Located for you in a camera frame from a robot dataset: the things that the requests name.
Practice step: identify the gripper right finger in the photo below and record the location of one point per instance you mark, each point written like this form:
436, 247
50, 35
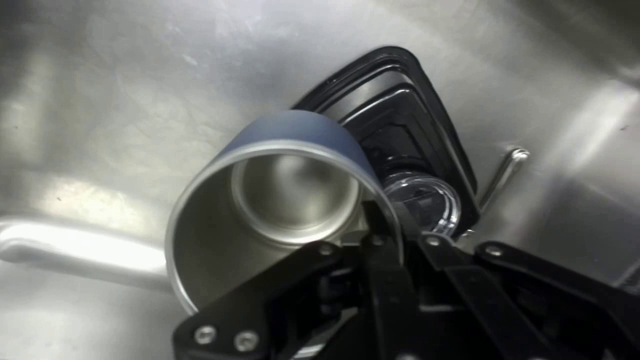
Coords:
525, 295

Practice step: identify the blue metal cup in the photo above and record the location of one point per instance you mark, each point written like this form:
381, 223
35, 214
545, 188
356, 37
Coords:
300, 135

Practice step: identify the stainless steel sink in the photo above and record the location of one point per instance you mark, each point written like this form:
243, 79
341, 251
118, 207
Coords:
150, 75

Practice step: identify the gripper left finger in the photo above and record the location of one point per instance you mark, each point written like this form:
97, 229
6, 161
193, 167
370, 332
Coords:
280, 295

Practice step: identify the clear plastic cap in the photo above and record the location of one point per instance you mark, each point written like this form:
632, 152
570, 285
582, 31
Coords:
430, 200

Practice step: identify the black plastic lid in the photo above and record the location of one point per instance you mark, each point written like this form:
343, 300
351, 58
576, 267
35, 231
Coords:
400, 105

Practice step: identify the bent metal rod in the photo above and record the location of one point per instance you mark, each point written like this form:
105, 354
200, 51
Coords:
502, 175

